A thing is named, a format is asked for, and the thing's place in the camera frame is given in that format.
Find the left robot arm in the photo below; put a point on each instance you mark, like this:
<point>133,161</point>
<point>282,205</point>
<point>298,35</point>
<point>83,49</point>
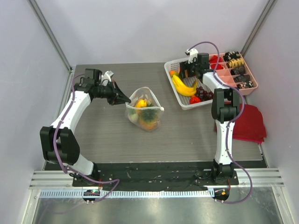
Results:
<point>58,141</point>

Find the pink divided tray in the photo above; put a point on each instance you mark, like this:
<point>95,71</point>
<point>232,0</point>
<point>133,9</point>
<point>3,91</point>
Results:
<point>233,70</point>

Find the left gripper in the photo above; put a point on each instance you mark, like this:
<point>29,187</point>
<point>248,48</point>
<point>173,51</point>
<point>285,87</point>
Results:
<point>117,96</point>

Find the small orange fruit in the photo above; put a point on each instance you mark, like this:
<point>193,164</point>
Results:
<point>172,73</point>

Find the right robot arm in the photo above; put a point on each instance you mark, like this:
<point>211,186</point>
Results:
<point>225,109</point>

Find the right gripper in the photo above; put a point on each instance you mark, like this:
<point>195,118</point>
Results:
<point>185,70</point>

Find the red strawberry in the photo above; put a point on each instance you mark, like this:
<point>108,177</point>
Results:
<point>194,99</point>

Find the red folded cloth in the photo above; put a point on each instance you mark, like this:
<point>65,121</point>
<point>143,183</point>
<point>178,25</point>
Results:
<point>250,126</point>

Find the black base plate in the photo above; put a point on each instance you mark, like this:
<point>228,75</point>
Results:
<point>162,176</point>

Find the orange toy pineapple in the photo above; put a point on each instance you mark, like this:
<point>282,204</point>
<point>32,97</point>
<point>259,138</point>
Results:
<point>149,119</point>

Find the purple grape bunch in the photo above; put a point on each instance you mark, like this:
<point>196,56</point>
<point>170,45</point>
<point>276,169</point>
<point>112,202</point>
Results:
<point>203,94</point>

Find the white radish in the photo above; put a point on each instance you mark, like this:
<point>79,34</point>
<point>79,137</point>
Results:
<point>133,115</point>

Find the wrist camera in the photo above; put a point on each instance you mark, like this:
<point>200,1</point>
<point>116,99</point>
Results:
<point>106,78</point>
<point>193,55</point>

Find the clear spotted zip bag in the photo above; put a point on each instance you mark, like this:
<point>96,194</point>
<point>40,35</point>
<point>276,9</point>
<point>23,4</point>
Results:
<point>152,102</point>

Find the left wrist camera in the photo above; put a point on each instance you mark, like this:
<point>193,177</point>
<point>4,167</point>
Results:
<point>106,78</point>

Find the white slotted cable duct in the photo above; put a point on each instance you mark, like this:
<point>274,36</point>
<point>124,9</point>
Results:
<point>91,193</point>

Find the yellow orange mango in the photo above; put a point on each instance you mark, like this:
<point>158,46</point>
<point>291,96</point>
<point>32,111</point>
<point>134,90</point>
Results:
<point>141,104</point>

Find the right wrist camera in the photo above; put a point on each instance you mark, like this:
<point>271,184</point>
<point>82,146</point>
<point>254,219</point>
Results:
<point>193,55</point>

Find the yellow banana bunch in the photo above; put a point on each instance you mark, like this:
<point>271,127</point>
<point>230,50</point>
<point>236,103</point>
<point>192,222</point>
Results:
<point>183,89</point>

